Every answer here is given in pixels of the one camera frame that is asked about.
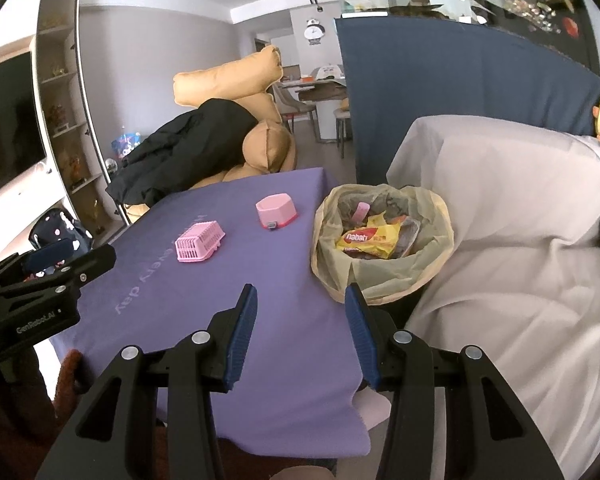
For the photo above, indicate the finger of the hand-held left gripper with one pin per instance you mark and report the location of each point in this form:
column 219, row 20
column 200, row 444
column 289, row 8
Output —
column 90, row 262
column 50, row 255

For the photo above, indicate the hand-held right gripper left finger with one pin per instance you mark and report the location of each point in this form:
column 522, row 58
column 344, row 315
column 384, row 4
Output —
column 242, row 335

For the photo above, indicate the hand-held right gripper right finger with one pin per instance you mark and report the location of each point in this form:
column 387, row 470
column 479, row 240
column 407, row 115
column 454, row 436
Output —
column 360, row 335

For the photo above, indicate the bin with beige plastic bag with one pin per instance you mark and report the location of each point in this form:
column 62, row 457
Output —
column 330, row 270

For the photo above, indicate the yellow snack packet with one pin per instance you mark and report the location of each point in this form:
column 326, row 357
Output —
column 370, row 237

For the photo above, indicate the pink plastic toy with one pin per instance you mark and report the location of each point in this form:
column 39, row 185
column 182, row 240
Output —
column 362, row 212

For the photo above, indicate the black bag with pink print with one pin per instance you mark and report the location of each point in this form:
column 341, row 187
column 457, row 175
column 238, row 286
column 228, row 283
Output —
column 60, row 227

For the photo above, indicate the pink plastic basket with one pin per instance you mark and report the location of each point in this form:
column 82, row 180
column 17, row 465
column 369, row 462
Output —
column 200, row 245

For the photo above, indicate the blue glittery gift bag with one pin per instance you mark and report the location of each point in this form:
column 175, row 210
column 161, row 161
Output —
column 126, row 144

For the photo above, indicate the pink plastic box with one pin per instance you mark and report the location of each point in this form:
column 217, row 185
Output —
column 277, row 210

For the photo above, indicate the black television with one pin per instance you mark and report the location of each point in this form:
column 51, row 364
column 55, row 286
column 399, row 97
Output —
column 5, row 130

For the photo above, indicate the black jacket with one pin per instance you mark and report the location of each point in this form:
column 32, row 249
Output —
column 190, row 150

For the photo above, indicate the white display shelf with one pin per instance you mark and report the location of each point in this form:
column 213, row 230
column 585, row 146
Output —
column 62, row 85

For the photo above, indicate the tan beanbag sofa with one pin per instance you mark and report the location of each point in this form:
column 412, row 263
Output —
column 265, row 145

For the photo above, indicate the grey chair with tan cushion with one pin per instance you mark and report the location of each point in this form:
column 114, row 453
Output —
column 342, row 115

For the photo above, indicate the grey dining chair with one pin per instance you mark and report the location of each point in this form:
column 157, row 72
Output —
column 292, row 105

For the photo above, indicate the dining table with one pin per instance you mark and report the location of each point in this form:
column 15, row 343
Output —
column 320, row 92

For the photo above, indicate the dark blue cloth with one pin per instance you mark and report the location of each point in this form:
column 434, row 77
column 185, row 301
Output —
column 430, row 85

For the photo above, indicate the white table food cover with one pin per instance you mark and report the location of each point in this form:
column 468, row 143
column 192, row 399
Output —
column 329, row 71

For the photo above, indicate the black ceiling spotlight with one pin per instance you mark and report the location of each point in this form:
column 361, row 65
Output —
column 316, row 0

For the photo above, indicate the panda wall clock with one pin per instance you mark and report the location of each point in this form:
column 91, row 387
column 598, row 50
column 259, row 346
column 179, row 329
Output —
column 313, row 32

